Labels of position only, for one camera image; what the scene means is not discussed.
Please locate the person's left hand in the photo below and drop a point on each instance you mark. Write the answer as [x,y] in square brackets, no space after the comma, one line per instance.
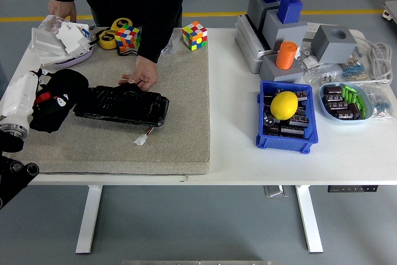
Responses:
[145,74]

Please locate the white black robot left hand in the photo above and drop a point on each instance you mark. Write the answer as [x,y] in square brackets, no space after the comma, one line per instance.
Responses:
[18,97]

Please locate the person's right hand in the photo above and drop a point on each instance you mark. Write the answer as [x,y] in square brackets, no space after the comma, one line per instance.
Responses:
[62,8]

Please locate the black rag with red patch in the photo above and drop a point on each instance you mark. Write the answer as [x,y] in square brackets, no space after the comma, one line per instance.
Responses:
[68,80]

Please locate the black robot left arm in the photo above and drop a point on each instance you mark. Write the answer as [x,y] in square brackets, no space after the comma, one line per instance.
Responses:
[12,181]

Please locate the person's left forearm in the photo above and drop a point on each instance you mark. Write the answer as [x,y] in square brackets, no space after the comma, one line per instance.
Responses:
[158,35]

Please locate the black table control panel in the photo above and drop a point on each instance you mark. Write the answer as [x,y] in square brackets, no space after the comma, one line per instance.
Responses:
[352,189]

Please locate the crumpled clear plastic bag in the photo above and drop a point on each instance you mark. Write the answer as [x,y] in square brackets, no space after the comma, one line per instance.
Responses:
[51,23]

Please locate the white card sheet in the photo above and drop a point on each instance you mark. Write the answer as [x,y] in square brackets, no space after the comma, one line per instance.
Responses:
[73,37]

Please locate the white flat box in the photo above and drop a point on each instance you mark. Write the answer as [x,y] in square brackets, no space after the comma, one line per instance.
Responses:
[46,40]

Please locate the small bag of screws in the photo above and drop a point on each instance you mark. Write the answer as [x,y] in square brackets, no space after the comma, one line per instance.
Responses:
[171,44]

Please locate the colourful puzzle cube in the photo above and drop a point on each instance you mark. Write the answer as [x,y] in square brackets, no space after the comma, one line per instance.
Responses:
[194,36]
[128,38]

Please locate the grey-brown mat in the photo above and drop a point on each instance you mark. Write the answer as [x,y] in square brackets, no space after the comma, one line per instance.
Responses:
[180,106]

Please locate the white flat plate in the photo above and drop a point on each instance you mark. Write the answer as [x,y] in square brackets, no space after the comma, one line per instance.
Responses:
[51,59]

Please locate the yellow tape measure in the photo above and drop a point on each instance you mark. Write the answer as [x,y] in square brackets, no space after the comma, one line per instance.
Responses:
[107,40]
[121,24]

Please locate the purple tray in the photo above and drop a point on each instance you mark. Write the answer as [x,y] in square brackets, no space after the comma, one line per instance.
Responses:
[82,57]

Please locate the tall grey block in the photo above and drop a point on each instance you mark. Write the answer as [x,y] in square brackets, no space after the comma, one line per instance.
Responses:
[285,33]
[256,10]

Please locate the low grey block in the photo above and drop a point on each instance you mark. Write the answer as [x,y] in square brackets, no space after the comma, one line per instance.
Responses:
[279,75]

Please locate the white table leg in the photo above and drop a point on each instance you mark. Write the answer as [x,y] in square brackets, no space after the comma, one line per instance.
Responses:
[310,218]
[88,218]

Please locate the orange cylinder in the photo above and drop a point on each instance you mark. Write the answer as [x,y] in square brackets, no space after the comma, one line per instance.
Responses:
[286,55]

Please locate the yellow lemon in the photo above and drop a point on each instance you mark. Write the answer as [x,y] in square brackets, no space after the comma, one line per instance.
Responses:
[283,105]

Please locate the blue plastic bin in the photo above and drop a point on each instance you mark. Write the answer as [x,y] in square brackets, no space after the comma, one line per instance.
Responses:
[285,145]

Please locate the small bag of white parts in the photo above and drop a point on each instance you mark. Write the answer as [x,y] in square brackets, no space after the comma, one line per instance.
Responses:
[308,58]

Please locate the clear bag of metal parts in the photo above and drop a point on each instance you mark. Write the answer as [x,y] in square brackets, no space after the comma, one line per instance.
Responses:
[322,75]

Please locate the light blue dish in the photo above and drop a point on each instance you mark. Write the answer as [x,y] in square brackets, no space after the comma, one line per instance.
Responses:
[328,116]

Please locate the grey block with round hole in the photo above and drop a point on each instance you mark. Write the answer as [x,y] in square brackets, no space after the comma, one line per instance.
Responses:
[332,47]

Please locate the green battery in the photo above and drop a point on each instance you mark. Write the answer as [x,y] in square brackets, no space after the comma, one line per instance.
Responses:
[344,94]
[350,96]
[363,111]
[360,101]

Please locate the bag of blue resistors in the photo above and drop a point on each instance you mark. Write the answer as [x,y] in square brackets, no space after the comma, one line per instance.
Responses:
[353,68]
[376,103]

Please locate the white cart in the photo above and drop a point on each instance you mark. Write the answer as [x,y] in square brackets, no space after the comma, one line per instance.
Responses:
[391,12]

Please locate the grey metal enclosure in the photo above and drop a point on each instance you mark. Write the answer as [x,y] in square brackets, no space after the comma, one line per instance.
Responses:
[248,51]

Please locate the metal bracket under table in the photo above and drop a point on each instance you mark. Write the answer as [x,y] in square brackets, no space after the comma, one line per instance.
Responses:
[276,191]

